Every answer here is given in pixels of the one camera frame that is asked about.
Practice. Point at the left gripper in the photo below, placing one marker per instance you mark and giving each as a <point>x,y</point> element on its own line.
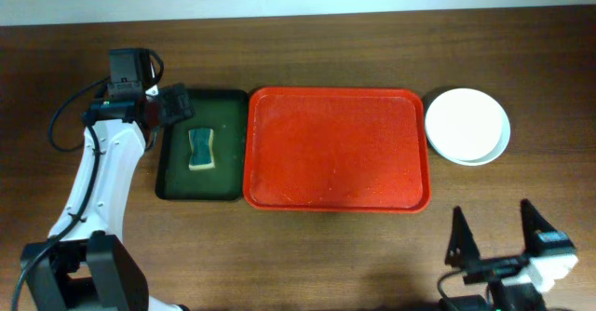
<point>174,106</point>

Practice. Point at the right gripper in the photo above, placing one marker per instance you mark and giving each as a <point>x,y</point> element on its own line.
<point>477,270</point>

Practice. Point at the green and yellow sponge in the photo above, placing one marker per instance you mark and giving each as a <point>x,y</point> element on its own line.
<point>201,146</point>

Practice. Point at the light blue plate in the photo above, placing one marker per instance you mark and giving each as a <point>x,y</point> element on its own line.
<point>495,153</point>

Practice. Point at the white plate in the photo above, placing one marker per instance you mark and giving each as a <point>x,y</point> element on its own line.
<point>464,123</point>

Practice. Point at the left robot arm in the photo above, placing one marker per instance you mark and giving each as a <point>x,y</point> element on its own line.
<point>83,264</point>

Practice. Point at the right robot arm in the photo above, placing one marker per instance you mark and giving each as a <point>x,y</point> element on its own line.
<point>496,297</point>

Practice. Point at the dark green rectangular tray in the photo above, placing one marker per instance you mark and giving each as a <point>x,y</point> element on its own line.
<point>225,112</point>

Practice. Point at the red plastic tray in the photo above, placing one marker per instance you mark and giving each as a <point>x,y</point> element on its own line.
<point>336,149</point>

